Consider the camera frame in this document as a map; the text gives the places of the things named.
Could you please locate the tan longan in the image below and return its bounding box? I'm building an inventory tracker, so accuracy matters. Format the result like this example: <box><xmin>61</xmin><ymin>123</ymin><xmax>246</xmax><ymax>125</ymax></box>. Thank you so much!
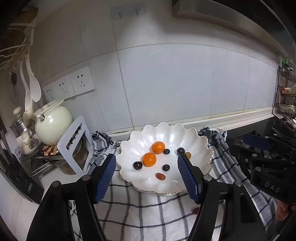
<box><xmin>185</xmin><ymin>152</ymin><xmax>192</xmax><ymax>159</ymax></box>

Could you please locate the dark blueberry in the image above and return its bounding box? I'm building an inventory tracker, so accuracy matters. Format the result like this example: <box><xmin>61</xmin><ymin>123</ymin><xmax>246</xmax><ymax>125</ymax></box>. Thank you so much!
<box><xmin>163</xmin><ymin>149</ymin><xmax>170</xmax><ymax>155</ymax></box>
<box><xmin>162</xmin><ymin>164</ymin><xmax>170</xmax><ymax>171</ymax></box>

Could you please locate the dark grape large front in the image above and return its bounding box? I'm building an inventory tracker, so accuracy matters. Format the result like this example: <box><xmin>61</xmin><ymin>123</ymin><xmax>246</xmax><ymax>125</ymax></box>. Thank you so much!
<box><xmin>177</xmin><ymin>147</ymin><xmax>185</xmax><ymax>155</ymax></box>

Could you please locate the red date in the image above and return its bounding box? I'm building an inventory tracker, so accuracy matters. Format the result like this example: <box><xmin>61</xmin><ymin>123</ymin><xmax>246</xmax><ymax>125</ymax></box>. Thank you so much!
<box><xmin>155</xmin><ymin>173</ymin><xmax>166</xmax><ymax>181</ymax></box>
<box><xmin>192</xmin><ymin>207</ymin><xmax>199</xmax><ymax>215</ymax></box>

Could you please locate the orange mandarin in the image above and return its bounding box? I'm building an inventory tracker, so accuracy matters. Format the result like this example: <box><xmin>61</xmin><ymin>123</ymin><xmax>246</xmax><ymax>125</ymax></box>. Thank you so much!
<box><xmin>151</xmin><ymin>141</ymin><xmax>166</xmax><ymax>154</ymax></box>
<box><xmin>142</xmin><ymin>152</ymin><xmax>157</xmax><ymax>167</ymax></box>

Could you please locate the grey checked kitchen towel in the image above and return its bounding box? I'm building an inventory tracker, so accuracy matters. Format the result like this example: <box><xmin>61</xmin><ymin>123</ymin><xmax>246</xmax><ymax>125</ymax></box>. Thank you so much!
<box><xmin>94</xmin><ymin>128</ymin><xmax>277</xmax><ymax>240</ymax></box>

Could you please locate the right human hand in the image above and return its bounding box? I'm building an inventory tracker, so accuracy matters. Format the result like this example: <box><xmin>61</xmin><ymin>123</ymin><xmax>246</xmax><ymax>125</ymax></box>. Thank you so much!
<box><xmin>275</xmin><ymin>201</ymin><xmax>289</xmax><ymax>221</ymax></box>

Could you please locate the black gas stove top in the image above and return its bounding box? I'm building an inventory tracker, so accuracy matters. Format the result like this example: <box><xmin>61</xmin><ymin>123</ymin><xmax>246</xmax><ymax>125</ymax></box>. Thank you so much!
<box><xmin>226</xmin><ymin>117</ymin><xmax>295</xmax><ymax>146</ymax></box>

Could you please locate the white scalloped ceramic bowl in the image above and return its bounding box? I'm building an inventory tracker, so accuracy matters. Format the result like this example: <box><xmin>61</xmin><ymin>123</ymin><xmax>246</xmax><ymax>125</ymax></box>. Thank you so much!
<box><xmin>116</xmin><ymin>122</ymin><xmax>214</xmax><ymax>195</ymax></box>

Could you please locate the cream ceramic teapot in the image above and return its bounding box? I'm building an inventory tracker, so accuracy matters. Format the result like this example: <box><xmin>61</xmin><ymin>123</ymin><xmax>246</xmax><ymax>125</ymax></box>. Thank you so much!
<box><xmin>33</xmin><ymin>99</ymin><xmax>73</xmax><ymax>146</ymax></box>

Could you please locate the black knife block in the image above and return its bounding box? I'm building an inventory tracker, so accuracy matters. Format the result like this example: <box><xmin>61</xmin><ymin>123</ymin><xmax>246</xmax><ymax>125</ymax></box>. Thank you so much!
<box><xmin>0</xmin><ymin>129</ymin><xmax>45</xmax><ymax>205</ymax></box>

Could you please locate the small white lidded pot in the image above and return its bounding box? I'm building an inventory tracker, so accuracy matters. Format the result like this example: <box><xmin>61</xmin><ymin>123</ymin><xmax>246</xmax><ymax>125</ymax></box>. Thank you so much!
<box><xmin>10</xmin><ymin>106</ymin><xmax>42</xmax><ymax>155</ymax></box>

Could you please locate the white hanging ladle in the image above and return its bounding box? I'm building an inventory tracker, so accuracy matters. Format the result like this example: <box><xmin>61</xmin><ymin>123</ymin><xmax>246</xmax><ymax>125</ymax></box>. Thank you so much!
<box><xmin>19</xmin><ymin>60</ymin><xmax>34</xmax><ymax>126</ymax></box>

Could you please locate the white hanging spoon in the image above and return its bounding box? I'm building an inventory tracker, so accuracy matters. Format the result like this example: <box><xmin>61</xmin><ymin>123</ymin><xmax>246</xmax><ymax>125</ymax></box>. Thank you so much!
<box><xmin>25</xmin><ymin>53</ymin><xmax>42</xmax><ymax>102</ymax></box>

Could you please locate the black range hood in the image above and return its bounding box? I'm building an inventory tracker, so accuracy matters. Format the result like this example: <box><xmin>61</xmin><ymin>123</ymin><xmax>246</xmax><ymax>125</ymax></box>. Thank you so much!
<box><xmin>172</xmin><ymin>1</ymin><xmax>295</xmax><ymax>58</ymax></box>

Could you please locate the black wire spice rack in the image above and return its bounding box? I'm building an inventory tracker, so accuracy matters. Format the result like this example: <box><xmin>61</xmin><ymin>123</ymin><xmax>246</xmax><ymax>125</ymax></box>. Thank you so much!
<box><xmin>272</xmin><ymin>58</ymin><xmax>295</xmax><ymax>128</ymax></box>

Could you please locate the white wall socket strip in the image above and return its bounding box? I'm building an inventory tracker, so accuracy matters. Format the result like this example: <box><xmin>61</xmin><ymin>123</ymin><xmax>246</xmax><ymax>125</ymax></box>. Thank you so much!
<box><xmin>43</xmin><ymin>66</ymin><xmax>95</xmax><ymax>102</ymax></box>

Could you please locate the wall mounted board rack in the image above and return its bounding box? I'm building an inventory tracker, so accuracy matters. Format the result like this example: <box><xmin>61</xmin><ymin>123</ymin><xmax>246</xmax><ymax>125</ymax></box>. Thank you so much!
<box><xmin>1</xmin><ymin>6</ymin><xmax>39</xmax><ymax>69</ymax></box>

